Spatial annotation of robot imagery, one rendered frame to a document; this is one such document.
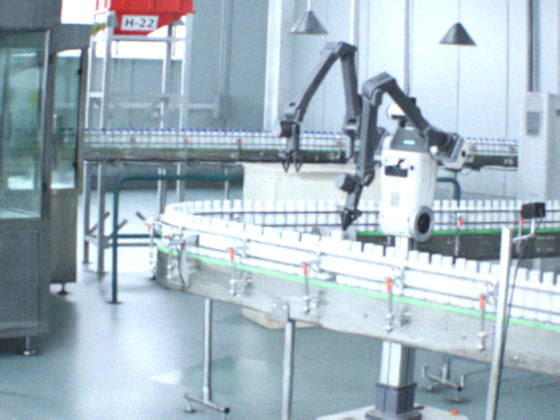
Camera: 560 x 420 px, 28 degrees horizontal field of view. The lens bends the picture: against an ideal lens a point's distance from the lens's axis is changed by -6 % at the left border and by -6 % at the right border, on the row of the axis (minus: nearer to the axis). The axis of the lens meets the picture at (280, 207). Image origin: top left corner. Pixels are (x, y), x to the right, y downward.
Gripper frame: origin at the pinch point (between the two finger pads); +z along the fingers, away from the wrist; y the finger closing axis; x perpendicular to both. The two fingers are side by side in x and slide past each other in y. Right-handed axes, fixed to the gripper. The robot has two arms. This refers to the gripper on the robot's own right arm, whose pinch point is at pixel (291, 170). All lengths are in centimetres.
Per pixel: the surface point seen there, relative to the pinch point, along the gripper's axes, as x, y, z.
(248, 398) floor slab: -120, -83, 141
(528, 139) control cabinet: -257, -523, -3
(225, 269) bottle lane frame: -17, 21, 43
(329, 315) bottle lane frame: 48, 21, 52
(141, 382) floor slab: -180, -50, 141
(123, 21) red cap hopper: -551, -275, -96
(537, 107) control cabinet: -244, -519, -33
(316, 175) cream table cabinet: -262, -261, 28
